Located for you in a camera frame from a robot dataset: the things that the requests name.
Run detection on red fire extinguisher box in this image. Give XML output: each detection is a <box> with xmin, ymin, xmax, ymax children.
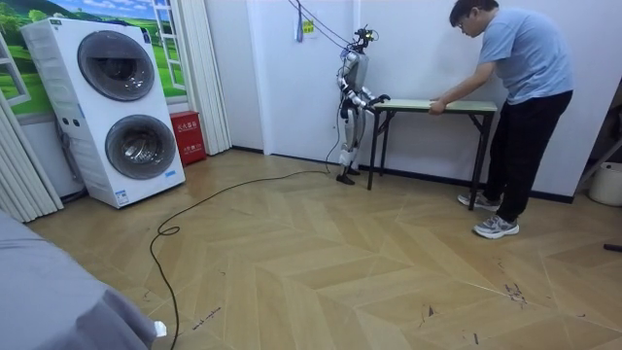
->
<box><xmin>169</xmin><ymin>110</ymin><xmax>208</xmax><ymax>167</ymax></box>

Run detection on landscape wall poster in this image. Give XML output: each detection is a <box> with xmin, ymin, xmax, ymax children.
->
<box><xmin>0</xmin><ymin>0</ymin><xmax>189</xmax><ymax>118</ymax></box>

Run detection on white pleated curtain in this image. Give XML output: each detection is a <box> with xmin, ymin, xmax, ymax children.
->
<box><xmin>172</xmin><ymin>0</ymin><xmax>233</xmax><ymax>157</ymax></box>
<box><xmin>0</xmin><ymin>89</ymin><xmax>65</xmax><ymax>225</ymax></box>

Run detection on robot legs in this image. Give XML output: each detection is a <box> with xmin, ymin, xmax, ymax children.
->
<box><xmin>334</xmin><ymin>109</ymin><xmax>363</xmax><ymax>187</ymax></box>

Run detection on black floor cable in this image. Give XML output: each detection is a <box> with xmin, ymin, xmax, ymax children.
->
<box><xmin>149</xmin><ymin>104</ymin><xmax>344</xmax><ymax>350</ymax></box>

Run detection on pale green folding table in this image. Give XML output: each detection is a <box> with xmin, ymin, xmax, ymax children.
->
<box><xmin>366</xmin><ymin>98</ymin><xmax>499</xmax><ymax>212</ymax></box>

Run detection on white washing machine tower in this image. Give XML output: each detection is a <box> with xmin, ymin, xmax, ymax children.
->
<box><xmin>19</xmin><ymin>17</ymin><xmax>187</xmax><ymax>210</ymax></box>

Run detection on robot body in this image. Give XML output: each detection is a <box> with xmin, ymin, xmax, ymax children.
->
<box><xmin>336</xmin><ymin>26</ymin><xmax>379</xmax><ymax>123</ymax></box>

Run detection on grey bed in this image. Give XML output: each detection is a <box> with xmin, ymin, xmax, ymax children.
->
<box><xmin>0</xmin><ymin>209</ymin><xmax>159</xmax><ymax>350</ymax></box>

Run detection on grey washer hose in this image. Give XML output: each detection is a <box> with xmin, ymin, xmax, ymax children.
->
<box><xmin>54</xmin><ymin>120</ymin><xmax>85</xmax><ymax>186</ymax></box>

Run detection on cable bundle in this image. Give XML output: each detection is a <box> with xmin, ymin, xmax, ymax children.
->
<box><xmin>286</xmin><ymin>0</ymin><xmax>359</xmax><ymax>50</ymax></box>

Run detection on white bucket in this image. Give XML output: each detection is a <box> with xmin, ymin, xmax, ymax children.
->
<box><xmin>588</xmin><ymin>161</ymin><xmax>622</xmax><ymax>208</ymax></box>

